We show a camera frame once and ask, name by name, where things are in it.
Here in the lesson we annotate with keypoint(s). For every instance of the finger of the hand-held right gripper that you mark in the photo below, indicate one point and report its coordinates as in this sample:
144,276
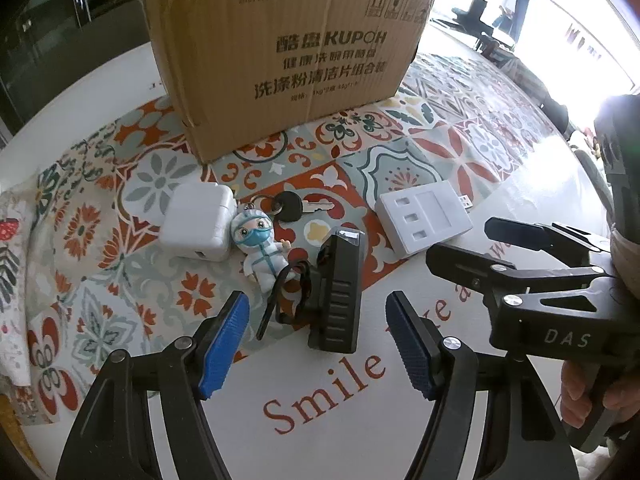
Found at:
515,232
465,265

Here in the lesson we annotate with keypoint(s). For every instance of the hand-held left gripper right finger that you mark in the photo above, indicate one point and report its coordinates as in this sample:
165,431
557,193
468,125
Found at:
410,345

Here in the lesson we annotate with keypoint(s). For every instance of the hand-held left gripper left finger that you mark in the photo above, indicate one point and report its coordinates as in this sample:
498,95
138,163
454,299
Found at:
225,345

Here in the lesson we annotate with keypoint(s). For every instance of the black bike light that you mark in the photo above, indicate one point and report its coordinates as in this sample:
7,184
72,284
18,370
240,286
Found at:
337,290

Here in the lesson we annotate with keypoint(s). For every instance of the brown cardboard box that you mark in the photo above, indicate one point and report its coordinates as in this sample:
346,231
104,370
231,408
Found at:
295,50

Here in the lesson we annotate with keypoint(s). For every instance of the person's right hand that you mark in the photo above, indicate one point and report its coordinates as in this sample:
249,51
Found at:
625,400

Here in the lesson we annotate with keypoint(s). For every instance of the white usb hub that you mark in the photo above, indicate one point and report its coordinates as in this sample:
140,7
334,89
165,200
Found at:
422,217

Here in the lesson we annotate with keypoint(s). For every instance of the white power charger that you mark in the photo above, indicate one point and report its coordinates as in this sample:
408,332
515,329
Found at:
197,220

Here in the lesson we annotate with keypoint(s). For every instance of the dark side chair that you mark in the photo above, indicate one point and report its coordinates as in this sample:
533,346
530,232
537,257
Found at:
552,110

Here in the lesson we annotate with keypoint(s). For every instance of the black-headed key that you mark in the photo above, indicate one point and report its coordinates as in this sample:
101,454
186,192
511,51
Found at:
290,207

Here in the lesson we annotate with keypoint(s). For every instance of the patterned tile table runner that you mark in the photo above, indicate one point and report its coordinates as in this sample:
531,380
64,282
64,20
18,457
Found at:
150,175

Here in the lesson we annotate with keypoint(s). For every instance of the floral fabric tissue cover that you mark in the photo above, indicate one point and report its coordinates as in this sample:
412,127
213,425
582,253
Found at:
15,270

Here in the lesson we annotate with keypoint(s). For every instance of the dark sliding glass door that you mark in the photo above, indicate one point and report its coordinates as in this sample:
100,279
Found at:
45,25

